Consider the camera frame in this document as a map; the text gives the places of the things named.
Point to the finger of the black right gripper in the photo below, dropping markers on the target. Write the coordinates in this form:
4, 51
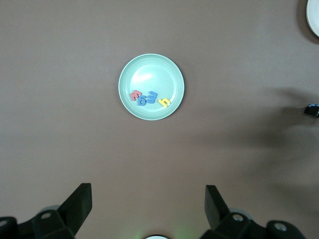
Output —
311, 111

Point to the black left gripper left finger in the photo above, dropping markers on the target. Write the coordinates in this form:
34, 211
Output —
69, 219

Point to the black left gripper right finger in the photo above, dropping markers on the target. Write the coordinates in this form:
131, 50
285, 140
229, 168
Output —
229, 226

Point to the blue lowercase letter g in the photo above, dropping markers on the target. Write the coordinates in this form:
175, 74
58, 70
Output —
138, 102

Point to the yellow lowercase letter h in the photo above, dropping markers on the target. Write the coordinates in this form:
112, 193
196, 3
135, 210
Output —
164, 102

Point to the red lowercase letter w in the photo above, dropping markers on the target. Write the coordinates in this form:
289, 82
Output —
135, 95

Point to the blue lowercase letter m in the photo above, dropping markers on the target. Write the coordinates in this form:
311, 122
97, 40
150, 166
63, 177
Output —
152, 97

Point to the beige plate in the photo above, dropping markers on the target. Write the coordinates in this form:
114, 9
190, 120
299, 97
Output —
314, 17

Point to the green plate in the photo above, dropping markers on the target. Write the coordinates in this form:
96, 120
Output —
152, 72

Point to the brown table mat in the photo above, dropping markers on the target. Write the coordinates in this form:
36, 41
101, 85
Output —
74, 149

